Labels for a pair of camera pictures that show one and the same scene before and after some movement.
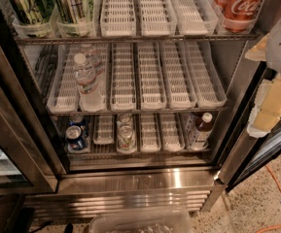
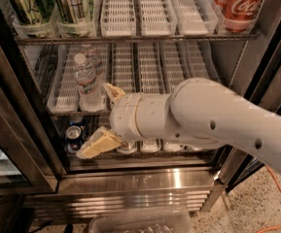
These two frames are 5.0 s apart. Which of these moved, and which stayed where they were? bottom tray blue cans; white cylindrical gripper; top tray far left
Moved: white cylindrical gripper
Stayed: bottom tray blue cans; top tray far left
